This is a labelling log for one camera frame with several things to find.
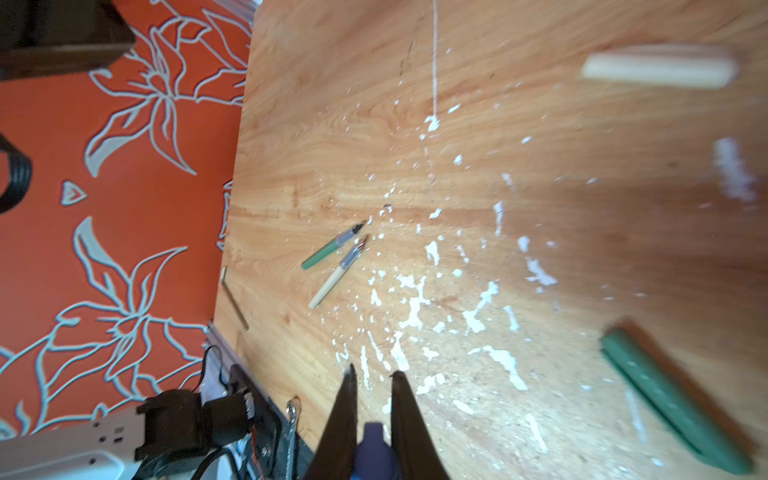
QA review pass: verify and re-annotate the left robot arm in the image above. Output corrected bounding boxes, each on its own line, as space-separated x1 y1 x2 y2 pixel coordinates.
1 1 251 479

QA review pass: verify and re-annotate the silver wrench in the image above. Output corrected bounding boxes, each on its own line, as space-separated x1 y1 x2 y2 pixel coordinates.
284 396 301 480

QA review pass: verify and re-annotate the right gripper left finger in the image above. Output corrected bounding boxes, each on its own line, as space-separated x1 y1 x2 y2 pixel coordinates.
304 364 358 479

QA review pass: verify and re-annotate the green pen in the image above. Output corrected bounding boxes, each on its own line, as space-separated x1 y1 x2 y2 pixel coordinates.
301 223 364 270

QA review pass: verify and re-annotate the green pen cap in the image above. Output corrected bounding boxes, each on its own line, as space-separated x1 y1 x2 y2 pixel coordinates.
600 328 755 475

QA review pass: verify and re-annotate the blue pen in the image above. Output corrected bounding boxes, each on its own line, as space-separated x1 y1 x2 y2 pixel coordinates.
351 422 398 480

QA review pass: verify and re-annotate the metal allen key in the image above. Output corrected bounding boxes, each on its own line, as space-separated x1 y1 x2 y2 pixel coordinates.
220 266 250 331

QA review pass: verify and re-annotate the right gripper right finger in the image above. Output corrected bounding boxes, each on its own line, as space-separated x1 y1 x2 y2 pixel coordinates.
390 371 449 480

